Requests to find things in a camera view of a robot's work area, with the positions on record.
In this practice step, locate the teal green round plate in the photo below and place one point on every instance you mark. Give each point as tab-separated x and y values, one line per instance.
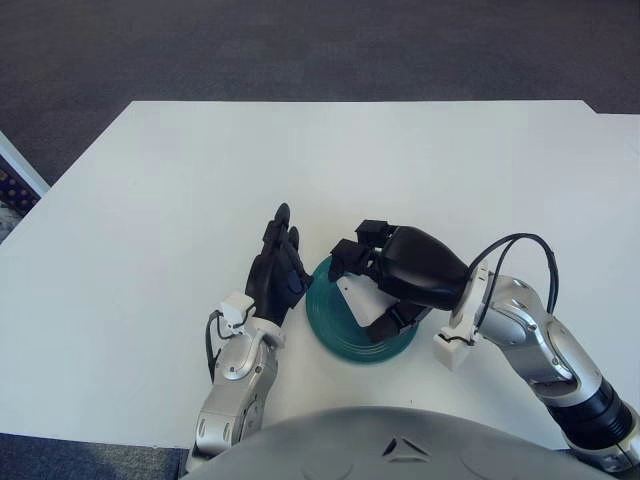
330	325

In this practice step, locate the white shelf with patterned items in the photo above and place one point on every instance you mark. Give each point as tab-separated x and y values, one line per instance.
20	170

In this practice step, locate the white right wrist connector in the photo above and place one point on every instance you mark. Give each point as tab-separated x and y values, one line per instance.
452	350

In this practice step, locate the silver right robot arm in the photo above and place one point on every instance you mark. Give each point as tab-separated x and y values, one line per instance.
550	345

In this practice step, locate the grey robot torso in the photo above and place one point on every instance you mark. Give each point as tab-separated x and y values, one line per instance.
400	450

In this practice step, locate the white left wrist connector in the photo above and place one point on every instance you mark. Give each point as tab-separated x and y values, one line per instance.
235	307

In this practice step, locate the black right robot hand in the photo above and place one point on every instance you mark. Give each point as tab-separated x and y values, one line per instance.
420	270

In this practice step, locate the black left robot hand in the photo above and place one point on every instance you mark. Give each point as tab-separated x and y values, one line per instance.
272	280

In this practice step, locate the white charger plug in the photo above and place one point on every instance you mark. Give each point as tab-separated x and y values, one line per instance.
362	302

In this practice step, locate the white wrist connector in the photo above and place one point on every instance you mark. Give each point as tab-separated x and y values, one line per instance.
235	307
452	350

